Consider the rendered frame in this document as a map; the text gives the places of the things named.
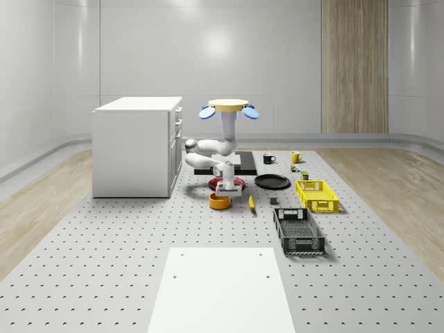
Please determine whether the yellow bowl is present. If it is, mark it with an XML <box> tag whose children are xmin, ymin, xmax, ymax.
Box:
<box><xmin>208</xmin><ymin>192</ymin><xmax>232</xmax><ymax>210</ymax></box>

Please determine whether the dark grey basket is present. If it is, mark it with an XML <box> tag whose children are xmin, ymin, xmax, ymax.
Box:
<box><xmin>272</xmin><ymin>207</ymin><xmax>327</xmax><ymax>256</ymax></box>

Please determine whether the white cabinet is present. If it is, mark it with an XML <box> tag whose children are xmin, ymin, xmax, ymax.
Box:
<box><xmin>92</xmin><ymin>96</ymin><xmax>184</xmax><ymax>199</ymax></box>

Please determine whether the black stove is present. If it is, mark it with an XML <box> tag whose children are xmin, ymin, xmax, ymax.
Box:
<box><xmin>194</xmin><ymin>150</ymin><xmax>258</xmax><ymax>176</ymax></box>

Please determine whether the red plate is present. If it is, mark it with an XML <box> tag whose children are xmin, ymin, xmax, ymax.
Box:
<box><xmin>208</xmin><ymin>176</ymin><xmax>246</xmax><ymax>191</ymax></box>

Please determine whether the black plate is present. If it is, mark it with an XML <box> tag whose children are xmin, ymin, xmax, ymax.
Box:
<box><xmin>254</xmin><ymin>173</ymin><xmax>291</xmax><ymax>190</ymax></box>

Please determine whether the white board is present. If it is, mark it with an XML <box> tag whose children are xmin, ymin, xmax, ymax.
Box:
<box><xmin>146</xmin><ymin>247</ymin><xmax>297</xmax><ymax>333</ymax></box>

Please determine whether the yellow basket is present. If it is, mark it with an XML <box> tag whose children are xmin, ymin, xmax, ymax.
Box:
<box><xmin>295</xmin><ymin>179</ymin><xmax>341</xmax><ymax>213</ymax></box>

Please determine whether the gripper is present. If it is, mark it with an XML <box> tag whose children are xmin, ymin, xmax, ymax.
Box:
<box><xmin>214</xmin><ymin>182</ymin><xmax>243</xmax><ymax>204</ymax></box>

